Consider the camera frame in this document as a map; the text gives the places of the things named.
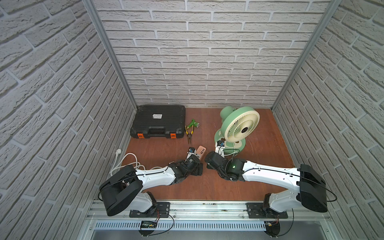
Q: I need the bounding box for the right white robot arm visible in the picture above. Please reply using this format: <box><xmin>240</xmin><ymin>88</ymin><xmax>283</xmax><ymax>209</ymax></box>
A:
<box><xmin>205</xmin><ymin>152</ymin><xmax>328</xmax><ymax>215</ymax></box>

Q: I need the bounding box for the white power strip cable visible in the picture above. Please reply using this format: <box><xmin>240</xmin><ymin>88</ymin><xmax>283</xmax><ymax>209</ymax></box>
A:
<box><xmin>109</xmin><ymin>149</ymin><xmax>164</xmax><ymax>178</ymax></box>

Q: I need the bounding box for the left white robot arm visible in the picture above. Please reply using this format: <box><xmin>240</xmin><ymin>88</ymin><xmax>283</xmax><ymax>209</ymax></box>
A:
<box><xmin>99</xmin><ymin>154</ymin><xmax>203</xmax><ymax>218</ymax></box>

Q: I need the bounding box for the white label sticker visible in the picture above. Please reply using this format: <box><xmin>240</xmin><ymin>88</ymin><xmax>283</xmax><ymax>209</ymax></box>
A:
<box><xmin>153</xmin><ymin>114</ymin><xmax>163</xmax><ymax>119</ymax></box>

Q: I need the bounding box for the green desk fan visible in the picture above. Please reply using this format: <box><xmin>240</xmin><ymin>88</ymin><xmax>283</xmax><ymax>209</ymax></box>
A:
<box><xmin>214</xmin><ymin>106</ymin><xmax>260</xmax><ymax>157</ymax></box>

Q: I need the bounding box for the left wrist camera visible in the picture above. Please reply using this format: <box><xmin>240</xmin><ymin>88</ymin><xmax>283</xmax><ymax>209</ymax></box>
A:
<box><xmin>186</xmin><ymin>147</ymin><xmax>196</xmax><ymax>159</ymax></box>

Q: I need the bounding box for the black plastic tool case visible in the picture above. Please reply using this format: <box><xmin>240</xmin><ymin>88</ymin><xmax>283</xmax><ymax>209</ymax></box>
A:
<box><xmin>130</xmin><ymin>105</ymin><xmax>186</xmax><ymax>139</ymax></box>

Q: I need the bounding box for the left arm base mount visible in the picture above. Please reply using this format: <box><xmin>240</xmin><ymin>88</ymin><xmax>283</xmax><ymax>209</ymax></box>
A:
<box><xmin>129</xmin><ymin>202</ymin><xmax>171</xmax><ymax>219</ymax></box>

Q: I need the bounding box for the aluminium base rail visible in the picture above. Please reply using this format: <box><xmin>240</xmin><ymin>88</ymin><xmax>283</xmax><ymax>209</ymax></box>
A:
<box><xmin>78</xmin><ymin>200</ymin><xmax>340</xmax><ymax>240</ymax></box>

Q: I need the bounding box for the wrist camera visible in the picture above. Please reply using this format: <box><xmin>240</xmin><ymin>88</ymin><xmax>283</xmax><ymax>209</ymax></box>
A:
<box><xmin>186</xmin><ymin>147</ymin><xmax>196</xmax><ymax>159</ymax></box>
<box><xmin>215</xmin><ymin>140</ymin><xmax>225</xmax><ymax>157</ymax></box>

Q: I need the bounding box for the green spray nozzle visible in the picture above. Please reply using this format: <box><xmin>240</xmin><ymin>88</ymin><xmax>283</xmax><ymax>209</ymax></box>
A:
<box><xmin>187</xmin><ymin>119</ymin><xmax>200</xmax><ymax>128</ymax></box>

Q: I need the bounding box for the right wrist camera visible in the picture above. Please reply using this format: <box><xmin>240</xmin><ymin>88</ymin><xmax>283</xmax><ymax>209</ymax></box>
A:
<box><xmin>215</xmin><ymin>140</ymin><xmax>225</xmax><ymax>157</ymax></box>

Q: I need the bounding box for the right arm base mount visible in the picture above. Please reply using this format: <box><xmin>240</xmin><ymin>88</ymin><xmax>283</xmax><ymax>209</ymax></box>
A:
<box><xmin>246</xmin><ymin>203</ymin><xmax>288</xmax><ymax>219</ymax></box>

